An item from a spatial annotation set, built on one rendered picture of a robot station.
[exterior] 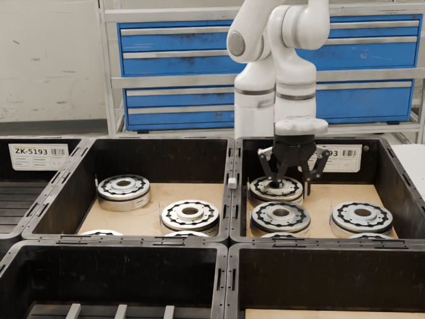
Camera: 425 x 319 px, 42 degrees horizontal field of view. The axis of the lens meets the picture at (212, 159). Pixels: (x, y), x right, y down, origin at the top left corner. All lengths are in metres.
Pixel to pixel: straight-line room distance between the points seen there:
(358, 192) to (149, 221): 0.42
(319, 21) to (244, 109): 0.38
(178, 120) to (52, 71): 1.20
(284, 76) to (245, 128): 0.32
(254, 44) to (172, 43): 1.64
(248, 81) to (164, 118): 1.70
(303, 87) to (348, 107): 2.04
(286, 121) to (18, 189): 0.58
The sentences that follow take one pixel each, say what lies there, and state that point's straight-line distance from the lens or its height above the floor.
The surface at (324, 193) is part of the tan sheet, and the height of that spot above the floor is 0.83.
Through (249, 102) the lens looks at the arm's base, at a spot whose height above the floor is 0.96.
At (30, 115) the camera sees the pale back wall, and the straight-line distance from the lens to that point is 3.95.
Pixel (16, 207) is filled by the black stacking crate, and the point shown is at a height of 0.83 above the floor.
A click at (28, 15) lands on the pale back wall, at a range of 3.77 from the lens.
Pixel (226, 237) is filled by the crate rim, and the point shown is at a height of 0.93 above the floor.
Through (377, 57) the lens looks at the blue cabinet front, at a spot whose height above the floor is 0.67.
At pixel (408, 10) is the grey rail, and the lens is 2.95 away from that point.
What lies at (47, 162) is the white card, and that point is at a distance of 1.20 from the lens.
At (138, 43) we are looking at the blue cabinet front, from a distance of 2.80.
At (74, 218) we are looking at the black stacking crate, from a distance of 1.02.
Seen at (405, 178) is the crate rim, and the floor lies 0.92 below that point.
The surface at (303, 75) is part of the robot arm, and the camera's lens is 0.96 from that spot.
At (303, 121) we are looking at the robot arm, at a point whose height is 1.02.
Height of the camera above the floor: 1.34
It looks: 24 degrees down
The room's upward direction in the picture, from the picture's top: 1 degrees counter-clockwise
